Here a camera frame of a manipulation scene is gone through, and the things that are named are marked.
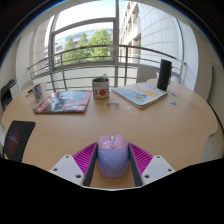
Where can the grey window frame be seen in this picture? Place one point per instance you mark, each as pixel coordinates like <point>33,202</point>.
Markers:
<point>116,33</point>

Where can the small clear card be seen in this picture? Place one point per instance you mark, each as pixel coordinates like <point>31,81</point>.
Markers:
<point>128,108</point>
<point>111,105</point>

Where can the white illustrated book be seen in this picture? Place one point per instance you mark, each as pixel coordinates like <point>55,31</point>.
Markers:
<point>140,95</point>

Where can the white chair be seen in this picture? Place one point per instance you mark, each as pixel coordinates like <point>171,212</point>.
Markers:
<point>146,73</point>
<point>26,85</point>

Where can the black mouse pad red print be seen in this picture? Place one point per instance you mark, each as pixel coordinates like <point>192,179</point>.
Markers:
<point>18,140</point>

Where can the white printed can with plant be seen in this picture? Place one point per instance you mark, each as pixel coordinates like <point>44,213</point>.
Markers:
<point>100,90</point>

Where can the blue and white mug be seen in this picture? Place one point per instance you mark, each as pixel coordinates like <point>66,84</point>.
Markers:
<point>38,91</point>

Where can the grey metal railing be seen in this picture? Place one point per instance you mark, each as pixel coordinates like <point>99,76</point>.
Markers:
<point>126,66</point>

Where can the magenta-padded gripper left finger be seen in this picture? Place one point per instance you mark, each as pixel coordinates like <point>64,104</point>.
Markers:
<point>68,168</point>

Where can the black and white printer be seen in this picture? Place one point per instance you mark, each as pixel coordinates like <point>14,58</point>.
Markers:
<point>6,95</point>

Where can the black cylindrical speaker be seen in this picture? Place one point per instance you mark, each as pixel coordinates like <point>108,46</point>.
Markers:
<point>164,75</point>

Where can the pink and lilac computer mouse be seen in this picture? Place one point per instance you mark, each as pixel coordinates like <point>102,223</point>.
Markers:
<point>113,160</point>

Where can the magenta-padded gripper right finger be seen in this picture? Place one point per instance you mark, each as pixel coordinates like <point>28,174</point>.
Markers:
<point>156,168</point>

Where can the red and grey magazine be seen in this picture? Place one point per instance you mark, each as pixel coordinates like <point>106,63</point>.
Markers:
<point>63,101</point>

